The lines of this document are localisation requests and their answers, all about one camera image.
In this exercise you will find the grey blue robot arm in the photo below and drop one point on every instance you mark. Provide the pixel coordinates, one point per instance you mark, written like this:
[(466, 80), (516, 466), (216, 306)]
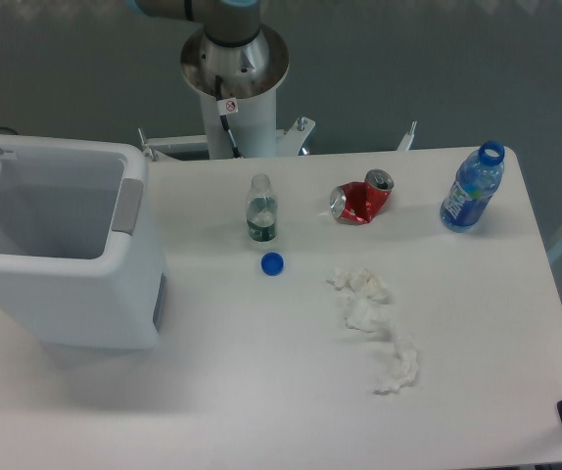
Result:
[(226, 23)]

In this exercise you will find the blue bottle cap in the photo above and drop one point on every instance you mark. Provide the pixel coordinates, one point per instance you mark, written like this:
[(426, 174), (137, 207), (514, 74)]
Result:
[(272, 263)]

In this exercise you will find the crushed red soda can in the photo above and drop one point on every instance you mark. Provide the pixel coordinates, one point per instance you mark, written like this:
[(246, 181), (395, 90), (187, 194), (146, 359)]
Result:
[(358, 202)]

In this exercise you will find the white trash can body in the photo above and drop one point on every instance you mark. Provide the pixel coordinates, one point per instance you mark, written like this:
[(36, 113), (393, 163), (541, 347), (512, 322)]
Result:
[(81, 262)]

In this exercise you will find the clear green-label water bottle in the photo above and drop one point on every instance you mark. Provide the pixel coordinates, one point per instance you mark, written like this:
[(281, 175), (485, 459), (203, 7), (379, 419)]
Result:
[(261, 214)]

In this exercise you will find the crumpled white tissue upper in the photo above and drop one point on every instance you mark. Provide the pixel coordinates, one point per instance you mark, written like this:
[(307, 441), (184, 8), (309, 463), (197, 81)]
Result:
[(361, 282)]

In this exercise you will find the crumpled white tissue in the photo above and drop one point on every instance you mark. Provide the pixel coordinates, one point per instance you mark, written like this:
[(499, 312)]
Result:
[(399, 370), (366, 316), (361, 282)]

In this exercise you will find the crumpled white tissue middle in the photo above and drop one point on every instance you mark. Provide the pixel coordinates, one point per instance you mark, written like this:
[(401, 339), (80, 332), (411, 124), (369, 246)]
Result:
[(366, 316)]

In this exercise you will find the crumpled white tissue lower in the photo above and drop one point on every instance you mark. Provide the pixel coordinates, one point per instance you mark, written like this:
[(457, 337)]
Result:
[(399, 370)]

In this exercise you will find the blue plastic drink bottle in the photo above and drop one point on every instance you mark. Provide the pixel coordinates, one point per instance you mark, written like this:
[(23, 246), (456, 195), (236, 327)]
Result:
[(475, 182)]

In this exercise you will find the white pedestal base frame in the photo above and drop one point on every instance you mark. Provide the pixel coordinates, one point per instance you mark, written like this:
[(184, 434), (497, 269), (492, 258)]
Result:
[(289, 142)]

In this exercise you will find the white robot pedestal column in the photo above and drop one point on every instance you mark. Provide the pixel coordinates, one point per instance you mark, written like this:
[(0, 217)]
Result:
[(237, 88)]

